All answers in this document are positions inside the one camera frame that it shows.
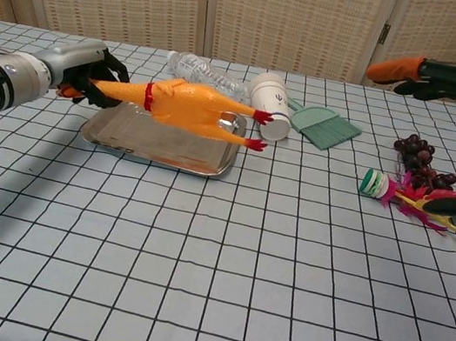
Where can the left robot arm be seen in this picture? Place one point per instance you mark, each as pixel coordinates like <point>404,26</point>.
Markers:
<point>0,86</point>

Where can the clear plastic water bottle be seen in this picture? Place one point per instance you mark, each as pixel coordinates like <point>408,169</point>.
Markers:
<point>209,76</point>

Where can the stainless steel tray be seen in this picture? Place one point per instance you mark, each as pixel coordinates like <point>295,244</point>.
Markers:
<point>161,145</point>

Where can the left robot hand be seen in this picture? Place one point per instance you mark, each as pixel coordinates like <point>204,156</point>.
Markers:
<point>71,59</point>

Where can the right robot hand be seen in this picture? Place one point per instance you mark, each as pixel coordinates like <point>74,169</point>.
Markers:
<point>448,74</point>

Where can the orange rubber chicken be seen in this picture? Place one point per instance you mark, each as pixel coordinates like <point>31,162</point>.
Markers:
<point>186,106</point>

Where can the brass screen hinge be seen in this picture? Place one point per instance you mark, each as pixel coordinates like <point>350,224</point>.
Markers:
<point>384,33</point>

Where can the small green brush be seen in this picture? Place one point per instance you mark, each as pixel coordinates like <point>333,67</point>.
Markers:
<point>323,130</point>

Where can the blue checked tablecloth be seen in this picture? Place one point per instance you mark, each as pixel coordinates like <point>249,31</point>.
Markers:
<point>233,290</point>

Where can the white paper cup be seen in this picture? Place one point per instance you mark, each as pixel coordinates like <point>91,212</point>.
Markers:
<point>273,99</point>

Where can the colourful feather shuttlecock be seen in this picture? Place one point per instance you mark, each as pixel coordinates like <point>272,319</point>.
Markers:
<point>376,183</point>

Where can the dark purple grape bunch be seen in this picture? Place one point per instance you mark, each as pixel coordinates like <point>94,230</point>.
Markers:
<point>416,153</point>

